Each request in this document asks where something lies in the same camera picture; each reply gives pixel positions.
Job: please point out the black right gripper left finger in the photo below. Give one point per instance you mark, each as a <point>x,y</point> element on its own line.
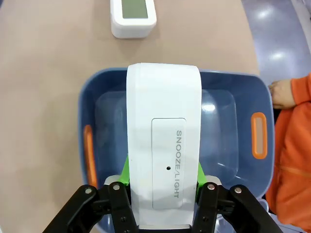
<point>116,206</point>

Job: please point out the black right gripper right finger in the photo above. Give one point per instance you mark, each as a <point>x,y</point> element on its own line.
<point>213,206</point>

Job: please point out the white snooze light digital clock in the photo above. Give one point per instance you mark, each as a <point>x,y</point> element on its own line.
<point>164,136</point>

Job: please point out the white digital clock grey screen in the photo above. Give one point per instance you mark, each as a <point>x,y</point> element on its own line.
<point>132,18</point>

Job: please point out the person's bare hand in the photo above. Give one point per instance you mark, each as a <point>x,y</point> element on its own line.
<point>281,94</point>

